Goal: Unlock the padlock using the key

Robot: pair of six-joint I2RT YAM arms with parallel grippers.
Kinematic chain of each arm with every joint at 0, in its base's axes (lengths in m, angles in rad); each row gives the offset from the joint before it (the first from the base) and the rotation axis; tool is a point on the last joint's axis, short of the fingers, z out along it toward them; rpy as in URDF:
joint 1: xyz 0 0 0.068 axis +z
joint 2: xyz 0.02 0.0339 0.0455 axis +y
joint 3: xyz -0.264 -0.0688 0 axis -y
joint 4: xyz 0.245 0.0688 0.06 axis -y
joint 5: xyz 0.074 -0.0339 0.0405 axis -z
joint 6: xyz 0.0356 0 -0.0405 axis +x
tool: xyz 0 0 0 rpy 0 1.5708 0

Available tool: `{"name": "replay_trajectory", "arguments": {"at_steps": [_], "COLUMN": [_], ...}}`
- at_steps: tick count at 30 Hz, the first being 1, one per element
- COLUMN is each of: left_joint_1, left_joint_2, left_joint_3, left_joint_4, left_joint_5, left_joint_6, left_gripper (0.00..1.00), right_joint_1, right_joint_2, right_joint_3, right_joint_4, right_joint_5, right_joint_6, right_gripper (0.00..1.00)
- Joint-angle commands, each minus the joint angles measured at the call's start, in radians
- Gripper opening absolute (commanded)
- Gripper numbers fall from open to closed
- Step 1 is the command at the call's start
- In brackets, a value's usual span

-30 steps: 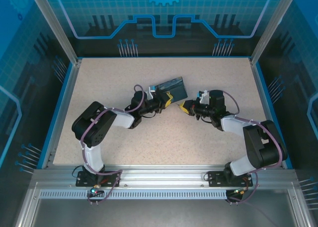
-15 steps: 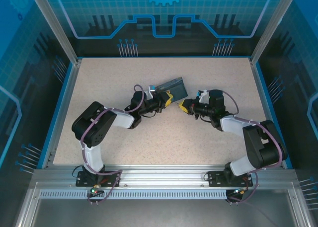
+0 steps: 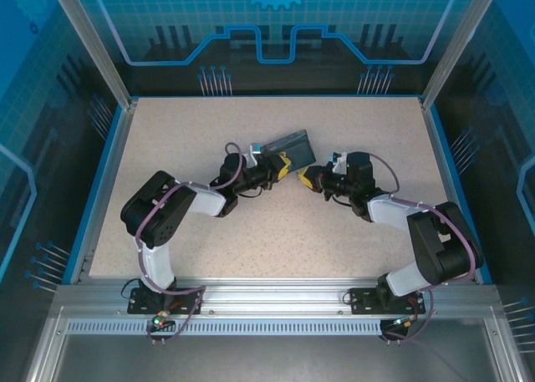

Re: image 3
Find right aluminium frame post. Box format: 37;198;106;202
419;0;499;111

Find left connector with green light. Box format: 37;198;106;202
151;312;175;331

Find dark tin box painted lid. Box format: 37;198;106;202
262;129;319;171

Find black mounting plate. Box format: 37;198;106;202
126;288;205;316
349;288;427;316

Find left aluminium side rail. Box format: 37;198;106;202
69;99;139;285

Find left aluminium frame post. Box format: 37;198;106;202
46;0;140;110

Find thin grey cable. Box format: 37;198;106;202
400;339;471;382

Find right aluminium side rail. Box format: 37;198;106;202
420;99;482;285

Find aluminium frame post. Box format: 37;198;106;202
46;0;140;110
419;0;499;111

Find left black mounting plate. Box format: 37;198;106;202
126;288;205;316

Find aluminium side rail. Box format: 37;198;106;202
69;99;139;285
420;99;482;285

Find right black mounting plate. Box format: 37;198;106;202
349;288;427;316

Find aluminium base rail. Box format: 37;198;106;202
53;277;498;320

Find right connector with orange plug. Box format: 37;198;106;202
391;314;420;331

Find slotted cable duct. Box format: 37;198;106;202
65;319;392;337

